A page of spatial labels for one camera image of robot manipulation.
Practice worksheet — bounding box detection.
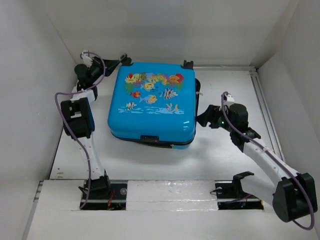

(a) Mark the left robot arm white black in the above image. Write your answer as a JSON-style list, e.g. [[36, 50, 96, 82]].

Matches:
[[59, 51, 131, 200]]

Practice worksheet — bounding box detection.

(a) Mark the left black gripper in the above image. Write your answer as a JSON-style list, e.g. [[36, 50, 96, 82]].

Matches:
[[89, 56, 120, 84]]

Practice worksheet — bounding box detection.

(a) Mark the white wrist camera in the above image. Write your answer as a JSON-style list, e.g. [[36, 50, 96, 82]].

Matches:
[[223, 93, 235, 105], [80, 50, 93, 67]]

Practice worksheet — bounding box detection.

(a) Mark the aluminium frame rail right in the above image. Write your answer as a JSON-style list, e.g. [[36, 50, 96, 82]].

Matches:
[[249, 67, 286, 162]]

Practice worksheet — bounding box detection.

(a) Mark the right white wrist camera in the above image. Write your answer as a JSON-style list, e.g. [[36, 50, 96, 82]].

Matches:
[[223, 93, 235, 105]]

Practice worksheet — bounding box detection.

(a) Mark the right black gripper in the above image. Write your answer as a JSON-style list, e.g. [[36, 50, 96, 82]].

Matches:
[[193, 104, 235, 133]]

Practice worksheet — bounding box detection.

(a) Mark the blue kids suitcase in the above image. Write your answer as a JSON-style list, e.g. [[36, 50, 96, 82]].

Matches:
[[107, 60, 201, 149]]

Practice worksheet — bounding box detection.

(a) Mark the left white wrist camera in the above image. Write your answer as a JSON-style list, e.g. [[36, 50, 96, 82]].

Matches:
[[80, 50, 93, 67]]

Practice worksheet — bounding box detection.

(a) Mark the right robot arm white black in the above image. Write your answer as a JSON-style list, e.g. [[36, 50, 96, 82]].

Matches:
[[196, 103, 318, 230]]

